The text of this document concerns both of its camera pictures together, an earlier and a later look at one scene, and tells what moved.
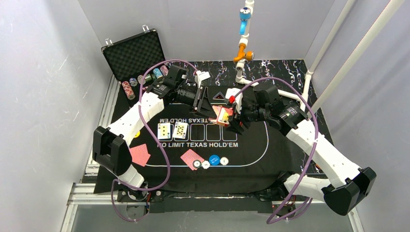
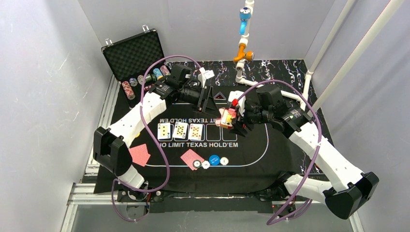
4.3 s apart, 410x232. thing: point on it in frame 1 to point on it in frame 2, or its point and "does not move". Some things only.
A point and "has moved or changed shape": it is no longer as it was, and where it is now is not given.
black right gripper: [239, 117] does not move
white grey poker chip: [224, 161] does not move
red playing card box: [223, 118] does not move
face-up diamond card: [217, 109] has moved or changed shape
